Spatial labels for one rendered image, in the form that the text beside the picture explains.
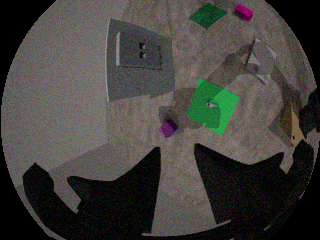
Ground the magenta rectangular block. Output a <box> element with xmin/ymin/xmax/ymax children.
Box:
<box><xmin>235</xmin><ymin>4</ymin><xmax>253</xmax><ymax>21</ymax></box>

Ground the green square marking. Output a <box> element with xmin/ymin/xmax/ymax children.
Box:
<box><xmin>187</xmin><ymin>77</ymin><xmax>239</xmax><ymax>136</ymax></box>

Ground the small purple block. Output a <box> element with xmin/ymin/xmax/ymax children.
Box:
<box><xmin>159</xmin><ymin>119</ymin><xmax>179</xmax><ymax>139</ymax></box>

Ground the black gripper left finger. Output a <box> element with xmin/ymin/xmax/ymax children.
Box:
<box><xmin>67</xmin><ymin>147</ymin><xmax>160</xmax><ymax>233</ymax></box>

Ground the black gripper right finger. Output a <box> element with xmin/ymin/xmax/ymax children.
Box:
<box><xmin>195</xmin><ymin>143</ymin><xmax>284</xmax><ymax>225</ymax></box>

